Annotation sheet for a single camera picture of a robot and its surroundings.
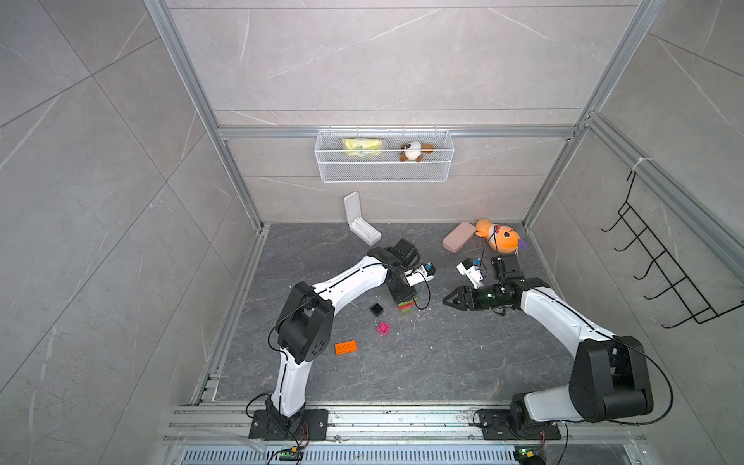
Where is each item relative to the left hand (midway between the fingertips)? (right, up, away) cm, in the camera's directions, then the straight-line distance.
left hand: (409, 288), depth 90 cm
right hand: (+12, -3, -5) cm, 14 cm away
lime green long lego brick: (-2, -4, -3) cm, 5 cm away
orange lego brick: (-20, -17, -4) cm, 27 cm away
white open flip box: (-18, +22, +25) cm, 38 cm away
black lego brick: (-10, -8, +5) cm, 14 cm away
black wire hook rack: (+57, 0, -31) cm, 65 cm away
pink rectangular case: (+23, +17, +25) cm, 38 cm away
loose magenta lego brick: (-8, -13, 0) cm, 15 cm away
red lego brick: (-1, -6, +3) cm, 7 cm away
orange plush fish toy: (+36, +16, +15) cm, 42 cm away
